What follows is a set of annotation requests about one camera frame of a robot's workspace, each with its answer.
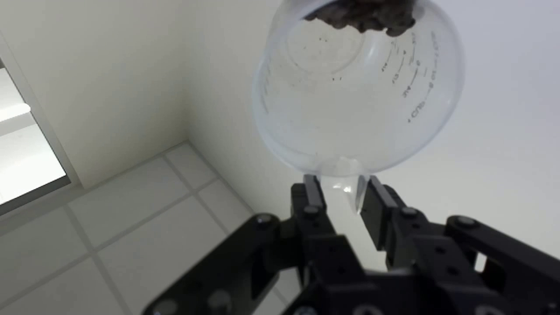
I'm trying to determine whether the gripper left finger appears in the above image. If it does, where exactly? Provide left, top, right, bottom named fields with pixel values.
left=142, top=174, right=366, bottom=315

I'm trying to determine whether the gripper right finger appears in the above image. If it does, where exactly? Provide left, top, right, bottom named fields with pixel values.
left=360, top=176, right=560, bottom=315

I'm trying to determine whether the clear plastic measuring jug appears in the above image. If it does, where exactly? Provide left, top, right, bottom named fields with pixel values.
left=252, top=0, right=465, bottom=215

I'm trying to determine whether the heap of dark brown pieces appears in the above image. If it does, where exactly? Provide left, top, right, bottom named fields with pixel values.
left=305, top=0, right=417, bottom=37

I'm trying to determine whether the ceiling light panel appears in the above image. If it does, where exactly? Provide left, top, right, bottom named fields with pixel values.
left=0, top=59, right=73, bottom=216

